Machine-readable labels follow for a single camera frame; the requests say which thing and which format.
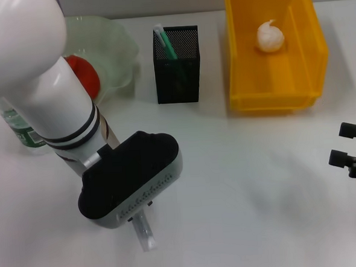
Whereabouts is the green pen with white cap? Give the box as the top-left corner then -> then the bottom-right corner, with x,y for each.
152,22 -> 180,63

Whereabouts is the white paper ball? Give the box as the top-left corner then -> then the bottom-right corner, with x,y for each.
252,18 -> 286,54

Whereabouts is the grey marker pen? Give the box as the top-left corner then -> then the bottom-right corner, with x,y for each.
130,210 -> 159,254

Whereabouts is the red-orange knitted orange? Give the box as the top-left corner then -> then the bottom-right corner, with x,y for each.
63,53 -> 101,102

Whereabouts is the grey vented wrist camera box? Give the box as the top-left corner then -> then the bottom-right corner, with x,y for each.
73,128 -> 187,232

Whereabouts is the yellow plastic bin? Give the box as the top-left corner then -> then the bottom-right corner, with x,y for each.
223,0 -> 334,119

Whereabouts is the clear green-label water bottle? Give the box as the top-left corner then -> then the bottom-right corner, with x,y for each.
0,94 -> 52,159

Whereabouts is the pale green wavy glass plate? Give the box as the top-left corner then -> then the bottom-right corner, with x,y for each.
59,11 -> 144,108

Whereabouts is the black mesh pen holder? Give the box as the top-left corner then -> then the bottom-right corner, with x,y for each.
151,24 -> 205,105

